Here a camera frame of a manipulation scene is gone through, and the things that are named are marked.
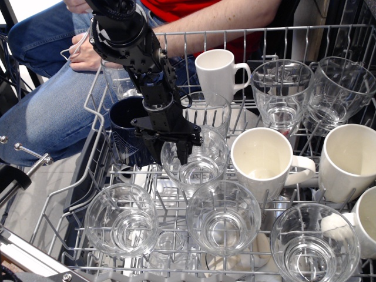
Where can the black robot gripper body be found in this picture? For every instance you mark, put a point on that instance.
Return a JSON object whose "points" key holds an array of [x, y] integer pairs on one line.
{"points": [[165, 120]]}

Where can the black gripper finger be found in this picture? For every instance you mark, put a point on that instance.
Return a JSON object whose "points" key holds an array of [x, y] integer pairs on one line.
{"points": [[184, 149], [154, 146]]}

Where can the clear glass cup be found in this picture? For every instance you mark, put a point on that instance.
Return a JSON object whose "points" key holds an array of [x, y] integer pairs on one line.
{"points": [[205, 165]]}

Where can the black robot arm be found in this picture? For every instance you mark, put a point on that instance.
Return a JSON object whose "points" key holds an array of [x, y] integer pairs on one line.
{"points": [[120, 34]]}

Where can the person's bare forearm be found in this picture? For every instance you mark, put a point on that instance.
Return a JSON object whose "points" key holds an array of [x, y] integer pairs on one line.
{"points": [[200, 30]]}

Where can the person's hand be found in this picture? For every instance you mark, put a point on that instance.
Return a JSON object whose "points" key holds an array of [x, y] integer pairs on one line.
{"points": [[82, 56]]}

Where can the dark blue ceramic mug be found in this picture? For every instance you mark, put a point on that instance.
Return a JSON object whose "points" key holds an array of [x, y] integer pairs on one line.
{"points": [[130, 148]]}

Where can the clear glass back middle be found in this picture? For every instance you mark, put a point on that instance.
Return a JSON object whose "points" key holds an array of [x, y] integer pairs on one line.
{"points": [[207, 109]]}

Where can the clear glass back left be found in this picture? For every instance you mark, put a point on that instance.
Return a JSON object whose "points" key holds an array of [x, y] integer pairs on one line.
{"points": [[118, 80]]}

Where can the white mug back row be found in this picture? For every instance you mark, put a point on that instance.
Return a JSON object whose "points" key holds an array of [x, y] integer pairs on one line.
{"points": [[220, 77]]}

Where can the clear glass front centre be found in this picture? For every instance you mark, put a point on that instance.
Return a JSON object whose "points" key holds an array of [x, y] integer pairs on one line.
{"points": [[223, 219]]}

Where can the cream mug centre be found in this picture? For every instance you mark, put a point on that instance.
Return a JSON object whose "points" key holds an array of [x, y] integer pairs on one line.
{"points": [[264, 162]]}

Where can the cream mug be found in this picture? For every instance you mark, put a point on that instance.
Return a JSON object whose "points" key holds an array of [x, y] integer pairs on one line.
{"points": [[264, 162], [347, 162]]}

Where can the clear glass front left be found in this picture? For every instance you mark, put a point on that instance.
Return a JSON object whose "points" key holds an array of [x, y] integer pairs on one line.
{"points": [[121, 221]]}

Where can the blue jeans leg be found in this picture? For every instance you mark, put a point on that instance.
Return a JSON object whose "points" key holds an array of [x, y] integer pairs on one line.
{"points": [[51, 118]]}

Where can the small clear glass front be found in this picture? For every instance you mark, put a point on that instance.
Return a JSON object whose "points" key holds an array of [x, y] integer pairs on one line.
{"points": [[169, 245]]}

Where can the metal clamp with screw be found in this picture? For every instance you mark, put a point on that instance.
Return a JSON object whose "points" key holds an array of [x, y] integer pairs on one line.
{"points": [[13, 178]]}

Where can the clear glass front right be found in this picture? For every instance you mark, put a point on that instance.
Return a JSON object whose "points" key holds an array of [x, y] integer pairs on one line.
{"points": [[313, 242]]}

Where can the cream mug right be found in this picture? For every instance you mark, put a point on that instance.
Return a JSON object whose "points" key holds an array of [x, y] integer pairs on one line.
{"points": [[347, 162]]}

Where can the clear glass far back right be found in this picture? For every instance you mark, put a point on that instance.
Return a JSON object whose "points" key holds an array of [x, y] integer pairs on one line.
{"points": [[341, 89]]}

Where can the cream mug far right edge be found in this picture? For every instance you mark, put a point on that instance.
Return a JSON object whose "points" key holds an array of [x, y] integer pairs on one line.
{"points": [[360, 221]]}

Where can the grey wire dishwasher rack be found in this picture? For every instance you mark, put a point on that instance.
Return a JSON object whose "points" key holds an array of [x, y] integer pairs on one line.
{"points": [[62, 217]]}

